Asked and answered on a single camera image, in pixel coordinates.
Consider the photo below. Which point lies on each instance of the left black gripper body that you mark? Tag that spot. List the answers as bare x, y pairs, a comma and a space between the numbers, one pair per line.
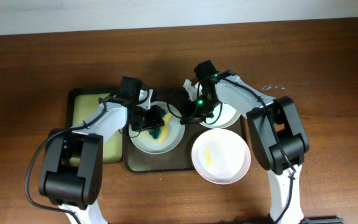
150, 121

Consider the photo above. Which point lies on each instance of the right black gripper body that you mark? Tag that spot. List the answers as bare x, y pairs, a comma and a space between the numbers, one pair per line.
200, 109

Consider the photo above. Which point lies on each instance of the white plate with yellow streak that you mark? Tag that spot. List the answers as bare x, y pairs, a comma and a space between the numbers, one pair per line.
176, 131

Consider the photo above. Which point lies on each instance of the yellow green sponge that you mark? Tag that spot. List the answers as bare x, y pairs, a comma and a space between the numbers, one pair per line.
159, 134

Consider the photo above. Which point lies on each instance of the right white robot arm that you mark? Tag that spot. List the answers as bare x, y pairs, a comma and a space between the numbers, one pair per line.
278, 138

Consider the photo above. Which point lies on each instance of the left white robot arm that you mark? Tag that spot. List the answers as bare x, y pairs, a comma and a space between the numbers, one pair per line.
72, 169

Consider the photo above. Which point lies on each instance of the large dark serving tray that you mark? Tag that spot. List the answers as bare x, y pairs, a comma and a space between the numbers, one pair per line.
179, 158

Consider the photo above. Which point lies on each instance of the small tray with soapy water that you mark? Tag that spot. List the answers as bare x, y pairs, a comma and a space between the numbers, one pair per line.
81, 104

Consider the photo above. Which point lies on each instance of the black base bracket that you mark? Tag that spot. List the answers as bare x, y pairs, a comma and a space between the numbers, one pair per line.
322, 221

